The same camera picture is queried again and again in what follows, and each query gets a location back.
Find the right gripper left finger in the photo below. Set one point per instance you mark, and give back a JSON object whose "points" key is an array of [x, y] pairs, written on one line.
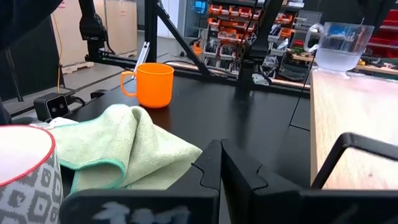
{"points": [[186, 205]]}

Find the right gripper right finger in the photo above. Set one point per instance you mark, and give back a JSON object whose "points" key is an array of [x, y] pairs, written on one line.
{"points": [[280, 205]]}

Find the orange plastic mug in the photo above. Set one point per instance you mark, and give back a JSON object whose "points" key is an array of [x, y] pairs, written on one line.
{"points": [[155, 85]]}

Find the grey patterned ceramic mug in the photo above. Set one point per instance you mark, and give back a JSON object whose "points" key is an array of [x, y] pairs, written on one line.
{"points": [[28, 193]]}

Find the clear plastic container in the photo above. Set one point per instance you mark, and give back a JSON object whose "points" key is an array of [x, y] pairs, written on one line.
{"points": [[340, 46]]}

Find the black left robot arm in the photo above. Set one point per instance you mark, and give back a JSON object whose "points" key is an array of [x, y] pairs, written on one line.
{"points": [[91, 28]]}

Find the green microfibre cloth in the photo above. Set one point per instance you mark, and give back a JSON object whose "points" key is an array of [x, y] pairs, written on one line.
{"points": [[124, 140]]}

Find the silver aluminium strip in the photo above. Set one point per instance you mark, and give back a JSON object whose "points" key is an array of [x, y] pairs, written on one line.
{"points": [[142, 57]]}

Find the wooden workbench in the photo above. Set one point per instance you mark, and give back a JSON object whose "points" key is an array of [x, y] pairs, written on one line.
{"points": [[379, 69]]}

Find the rack of orange parts bins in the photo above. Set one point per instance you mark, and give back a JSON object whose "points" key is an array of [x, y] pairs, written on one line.
{"points": [[230, 31]]}

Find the beige shipping crates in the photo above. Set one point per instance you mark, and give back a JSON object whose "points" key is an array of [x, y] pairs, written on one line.
{"points": [[118, 28]]}

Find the red storage bins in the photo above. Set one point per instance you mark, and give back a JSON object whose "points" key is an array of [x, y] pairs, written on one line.
{"points": [[387, 34]]}

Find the black partition panel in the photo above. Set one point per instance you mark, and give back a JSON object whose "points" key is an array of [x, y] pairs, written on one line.
{"points": [[34, 68]]}

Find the wooden shelf with black frame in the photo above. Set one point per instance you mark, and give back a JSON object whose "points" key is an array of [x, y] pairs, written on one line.
{"points": [[351, 105]]}

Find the white corner bracket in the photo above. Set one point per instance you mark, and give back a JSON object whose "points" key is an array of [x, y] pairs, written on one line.
{"points": [[260, 80]]}

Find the black table-level camera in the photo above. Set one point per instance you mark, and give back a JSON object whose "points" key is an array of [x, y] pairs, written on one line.
{"points": [[51, 107]]}

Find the black aluminium table frame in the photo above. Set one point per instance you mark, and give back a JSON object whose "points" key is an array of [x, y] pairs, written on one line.
{"points": [[150, 31]]}

